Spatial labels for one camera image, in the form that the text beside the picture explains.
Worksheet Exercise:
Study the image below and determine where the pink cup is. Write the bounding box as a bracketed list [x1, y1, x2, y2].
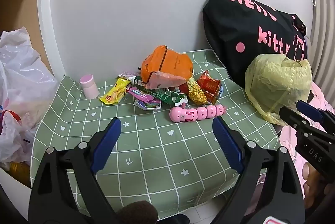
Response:
[79, 74, 100, 100]

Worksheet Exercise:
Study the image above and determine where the person's left forearm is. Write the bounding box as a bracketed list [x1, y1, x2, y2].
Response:
[116, 201, 158, 224]

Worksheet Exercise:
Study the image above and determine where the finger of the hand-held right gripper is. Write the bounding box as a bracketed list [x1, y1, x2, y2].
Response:
[279, 106, 312, 133]
[296, 100, 327, 124]

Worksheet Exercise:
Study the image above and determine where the pink printed blanket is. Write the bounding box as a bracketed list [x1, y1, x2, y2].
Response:
[246, 81, 335, 218]

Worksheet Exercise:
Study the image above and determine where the gold snack wrapper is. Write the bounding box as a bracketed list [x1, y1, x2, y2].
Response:
[186, 77, 209, 105]

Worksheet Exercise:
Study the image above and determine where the grey pleated curtain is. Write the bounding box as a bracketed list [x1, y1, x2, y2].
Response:
[305, 0, 335, 99]

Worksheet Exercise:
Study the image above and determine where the amber yellow container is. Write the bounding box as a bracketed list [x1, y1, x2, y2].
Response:
[9, 161, 31, 186]

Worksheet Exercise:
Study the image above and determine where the green white snack wrapper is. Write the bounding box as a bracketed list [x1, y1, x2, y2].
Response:
[128, 76, 189, 107]

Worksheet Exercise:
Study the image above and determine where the person's right hand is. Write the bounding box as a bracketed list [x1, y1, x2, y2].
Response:
[302, 161, 335, 198]

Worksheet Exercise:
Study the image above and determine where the orange plastic bag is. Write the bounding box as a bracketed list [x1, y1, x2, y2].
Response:
[141, 45, 194, 90]

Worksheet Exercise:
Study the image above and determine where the white plastic bag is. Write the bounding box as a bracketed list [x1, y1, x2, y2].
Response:
[0, 26, 59, 165]

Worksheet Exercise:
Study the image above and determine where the yellow snack wrapper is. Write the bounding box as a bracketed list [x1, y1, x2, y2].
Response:
[99, 77, 133, 105]

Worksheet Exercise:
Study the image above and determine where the black bag with pink print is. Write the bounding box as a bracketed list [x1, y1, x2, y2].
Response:
[202, 0, 311, 88]

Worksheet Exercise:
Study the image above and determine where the magenta snack wrapper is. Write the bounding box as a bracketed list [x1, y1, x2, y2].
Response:
[128, 86, 161, 102]

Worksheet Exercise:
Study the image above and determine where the clear pink candy wrapper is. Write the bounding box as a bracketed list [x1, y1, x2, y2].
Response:
[117, 71, 143, 81]

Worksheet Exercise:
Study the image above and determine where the pink caterpillar toy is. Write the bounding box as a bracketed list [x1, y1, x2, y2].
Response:
[169, 105, 227, 124]

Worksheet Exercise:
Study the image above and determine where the green checked tablecloth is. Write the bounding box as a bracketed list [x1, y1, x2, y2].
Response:
[31, 48, 280, 220]

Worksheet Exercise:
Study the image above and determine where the bin with yellow plastic liner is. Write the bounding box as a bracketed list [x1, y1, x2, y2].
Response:
[245, 54, 312, 126]

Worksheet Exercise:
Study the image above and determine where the red snack wrapper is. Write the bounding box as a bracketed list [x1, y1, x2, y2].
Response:
[197, 70, 223, 105]

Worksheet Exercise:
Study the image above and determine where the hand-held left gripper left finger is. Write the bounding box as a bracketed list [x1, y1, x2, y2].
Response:
[27, 117, 122, 224]

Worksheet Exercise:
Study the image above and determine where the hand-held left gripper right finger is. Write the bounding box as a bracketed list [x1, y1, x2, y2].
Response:
[212, 117, 307, 224]

